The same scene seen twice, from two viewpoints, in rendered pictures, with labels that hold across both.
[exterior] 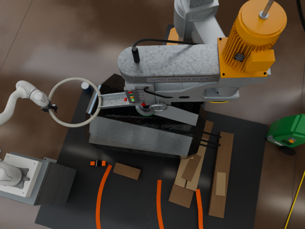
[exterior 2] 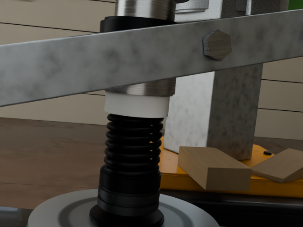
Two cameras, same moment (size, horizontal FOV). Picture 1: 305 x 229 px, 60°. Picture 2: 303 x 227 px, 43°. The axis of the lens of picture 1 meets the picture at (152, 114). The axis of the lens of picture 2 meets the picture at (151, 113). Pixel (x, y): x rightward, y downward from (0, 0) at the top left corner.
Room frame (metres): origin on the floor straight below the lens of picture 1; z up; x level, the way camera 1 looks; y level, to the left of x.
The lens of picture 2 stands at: (0.49, 0.23, 1.02)
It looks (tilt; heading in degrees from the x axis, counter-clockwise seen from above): 7 degrees down; 330
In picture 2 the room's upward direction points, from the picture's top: 5 degrees clockwise
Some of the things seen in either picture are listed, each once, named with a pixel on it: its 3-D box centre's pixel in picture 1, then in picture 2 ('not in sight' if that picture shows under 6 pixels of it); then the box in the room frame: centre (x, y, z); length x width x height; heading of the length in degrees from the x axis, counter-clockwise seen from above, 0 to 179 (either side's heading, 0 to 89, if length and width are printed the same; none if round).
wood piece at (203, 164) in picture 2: not in sight; (211, 166); (1.18, -0.34, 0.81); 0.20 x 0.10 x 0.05; 164
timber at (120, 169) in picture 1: (127, 171); not in sight; (0.36, 0.40, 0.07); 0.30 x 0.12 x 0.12; 64
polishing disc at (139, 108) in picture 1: (146, 104); (126, 223); (0.86, 0.04, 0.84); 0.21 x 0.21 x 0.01
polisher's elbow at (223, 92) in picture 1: (228, 81); not in sight; (0.75, -0.61, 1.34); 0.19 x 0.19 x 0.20
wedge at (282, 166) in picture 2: not in sight; (285, 164); (1.16, -0.57, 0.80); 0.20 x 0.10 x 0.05; 103
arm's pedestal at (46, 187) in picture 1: (41, 180); not in sight; (0.38, 1.28, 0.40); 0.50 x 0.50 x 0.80; 67
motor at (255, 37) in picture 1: (251, 41); not in sight; (0.73, -0.61, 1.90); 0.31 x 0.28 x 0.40; 171
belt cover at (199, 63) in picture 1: (190, 65); not in sight; (0.80, -0.31, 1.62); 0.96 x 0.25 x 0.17; 81
